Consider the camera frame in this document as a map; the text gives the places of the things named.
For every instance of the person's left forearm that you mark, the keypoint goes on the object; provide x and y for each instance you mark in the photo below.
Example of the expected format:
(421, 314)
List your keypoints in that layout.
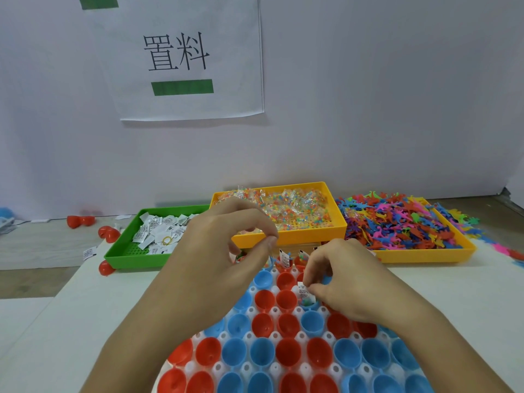
(139, 347)

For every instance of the red capsule shell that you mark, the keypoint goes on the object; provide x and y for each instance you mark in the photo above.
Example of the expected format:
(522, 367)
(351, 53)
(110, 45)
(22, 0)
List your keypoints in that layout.
(80, 220)
(106, 268)
(108, 234)

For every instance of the pile of white paper slips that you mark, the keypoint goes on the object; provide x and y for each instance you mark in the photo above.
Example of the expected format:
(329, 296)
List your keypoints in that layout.
(157, 229)

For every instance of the person's right forearm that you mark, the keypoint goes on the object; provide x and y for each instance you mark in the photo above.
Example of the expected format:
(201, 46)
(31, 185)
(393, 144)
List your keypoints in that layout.
(446, 356)

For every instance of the person's left hand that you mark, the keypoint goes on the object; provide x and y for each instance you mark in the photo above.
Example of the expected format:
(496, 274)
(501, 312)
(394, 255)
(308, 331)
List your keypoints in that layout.
(204, 261)

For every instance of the yellow tray with toy figures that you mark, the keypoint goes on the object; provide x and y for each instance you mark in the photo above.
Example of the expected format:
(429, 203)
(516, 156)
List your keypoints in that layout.
(430, 255)

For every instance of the yellow tray with bead packets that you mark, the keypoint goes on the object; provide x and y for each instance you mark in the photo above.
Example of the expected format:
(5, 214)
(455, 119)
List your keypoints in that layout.
(311, 234)

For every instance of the red toy figure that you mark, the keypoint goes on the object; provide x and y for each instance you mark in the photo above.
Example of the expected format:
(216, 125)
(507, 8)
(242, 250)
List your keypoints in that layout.
(517, 254)

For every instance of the clear bead packet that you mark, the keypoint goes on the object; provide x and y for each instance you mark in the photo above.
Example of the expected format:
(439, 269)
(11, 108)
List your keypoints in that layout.
(308, 301)

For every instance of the group of red blue capsule halves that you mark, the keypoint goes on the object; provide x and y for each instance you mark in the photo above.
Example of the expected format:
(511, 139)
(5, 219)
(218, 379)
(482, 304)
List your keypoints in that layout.
(262, 325)

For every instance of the white plastic capsule holder tray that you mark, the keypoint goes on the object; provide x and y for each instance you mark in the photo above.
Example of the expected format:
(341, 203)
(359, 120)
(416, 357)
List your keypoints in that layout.
(247, 337)

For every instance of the person's left thumb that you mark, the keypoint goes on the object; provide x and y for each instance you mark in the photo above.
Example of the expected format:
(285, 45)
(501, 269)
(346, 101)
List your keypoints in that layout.
(258, 255)

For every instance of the white paper sign green bars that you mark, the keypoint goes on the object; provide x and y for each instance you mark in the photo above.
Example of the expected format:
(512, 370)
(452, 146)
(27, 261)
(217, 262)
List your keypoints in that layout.
(180, 106)

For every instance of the pile of colourful toy figures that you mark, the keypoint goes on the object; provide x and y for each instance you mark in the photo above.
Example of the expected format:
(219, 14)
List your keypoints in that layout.
(393, 225)

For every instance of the pink toy figure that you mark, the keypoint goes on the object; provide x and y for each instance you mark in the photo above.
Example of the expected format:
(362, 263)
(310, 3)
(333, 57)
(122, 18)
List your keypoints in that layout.
(501, 249)

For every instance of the person's right hand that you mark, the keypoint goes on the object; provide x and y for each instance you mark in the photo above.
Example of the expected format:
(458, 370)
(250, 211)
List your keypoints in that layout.
(360, 286)

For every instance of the green plastic tray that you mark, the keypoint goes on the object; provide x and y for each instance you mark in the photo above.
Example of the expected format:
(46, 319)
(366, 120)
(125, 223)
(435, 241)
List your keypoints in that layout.
(123, 257)

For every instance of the pile of clear bead packets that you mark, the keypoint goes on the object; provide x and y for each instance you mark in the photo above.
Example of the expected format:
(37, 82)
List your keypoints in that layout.
(294, 208)

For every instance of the person's right thumb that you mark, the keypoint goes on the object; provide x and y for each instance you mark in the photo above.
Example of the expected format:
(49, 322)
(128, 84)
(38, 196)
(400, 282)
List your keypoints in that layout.
(323, 296)

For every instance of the blue plastic object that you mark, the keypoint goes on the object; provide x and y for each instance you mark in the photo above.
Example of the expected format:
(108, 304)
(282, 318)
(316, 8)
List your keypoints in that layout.
(5, 216)

